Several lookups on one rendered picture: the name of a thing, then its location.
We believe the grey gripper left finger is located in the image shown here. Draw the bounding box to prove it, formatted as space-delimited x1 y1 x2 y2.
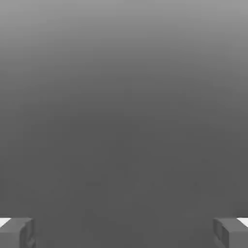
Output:
0 217 36 248

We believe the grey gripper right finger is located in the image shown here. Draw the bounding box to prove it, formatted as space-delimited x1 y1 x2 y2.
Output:
212 217 248 248

